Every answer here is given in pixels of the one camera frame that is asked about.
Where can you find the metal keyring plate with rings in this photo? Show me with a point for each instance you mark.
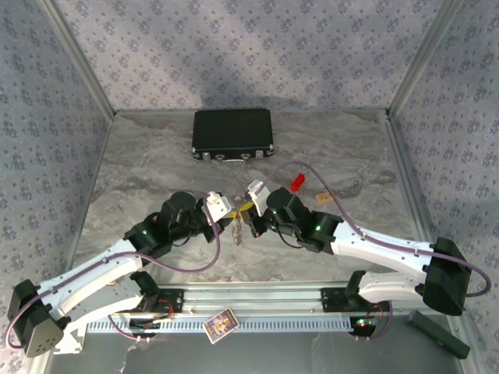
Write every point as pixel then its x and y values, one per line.
pixel 237 233

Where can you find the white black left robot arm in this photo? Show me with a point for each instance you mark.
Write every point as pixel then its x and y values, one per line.
pixel 89 272

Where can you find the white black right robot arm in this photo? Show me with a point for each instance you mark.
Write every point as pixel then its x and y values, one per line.
pixel 390 257

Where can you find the small red house block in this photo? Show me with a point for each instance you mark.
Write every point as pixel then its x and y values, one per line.
pixel 298 182

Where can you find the tan wooden tag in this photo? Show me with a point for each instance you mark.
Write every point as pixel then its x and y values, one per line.
pixel 324 196

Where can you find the black hard case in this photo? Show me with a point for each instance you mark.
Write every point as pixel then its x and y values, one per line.
pixel 232 130

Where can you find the playing card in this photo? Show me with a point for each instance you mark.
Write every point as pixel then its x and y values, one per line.
pixel 221 325

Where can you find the black controller board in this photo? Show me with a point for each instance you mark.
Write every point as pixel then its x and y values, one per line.
pixel 362 326
pixel 142 326

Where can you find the dark green bar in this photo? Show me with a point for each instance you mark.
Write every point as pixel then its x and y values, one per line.
pixel 436 333

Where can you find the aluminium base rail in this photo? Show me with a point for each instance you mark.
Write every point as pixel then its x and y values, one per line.
pixel 253 298

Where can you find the aluminium side rail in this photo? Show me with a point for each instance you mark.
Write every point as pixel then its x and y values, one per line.
pixel 403 156
pixel 94 175

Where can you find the white plastic bracket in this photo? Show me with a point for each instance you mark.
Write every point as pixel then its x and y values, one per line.
pixel 74 343

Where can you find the aluminium frame post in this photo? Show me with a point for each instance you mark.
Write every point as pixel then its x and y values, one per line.
pixel 80 58
pixel 422 58

